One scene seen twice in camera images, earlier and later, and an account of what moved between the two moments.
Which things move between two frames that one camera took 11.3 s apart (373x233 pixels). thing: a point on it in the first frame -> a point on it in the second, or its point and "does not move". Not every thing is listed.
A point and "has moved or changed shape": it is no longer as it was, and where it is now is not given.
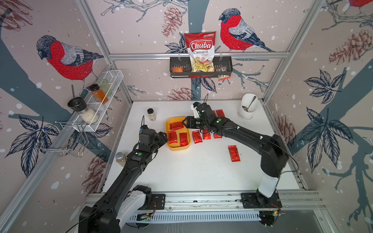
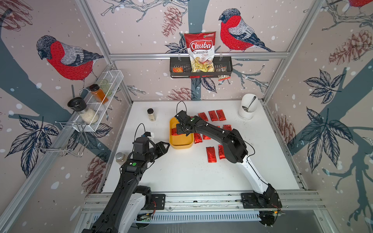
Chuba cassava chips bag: [201, 47] does not move
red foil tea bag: [207, 136] does not move
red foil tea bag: [196, 136] does not move
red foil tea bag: [220, 113] does not move
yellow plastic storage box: [179, 137] does not move
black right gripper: [188, 120] -> [178, 126]
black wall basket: [180, 67] does not move
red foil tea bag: [183, 140] -> [174, 131]
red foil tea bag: [234, 153] has moved or changed shape
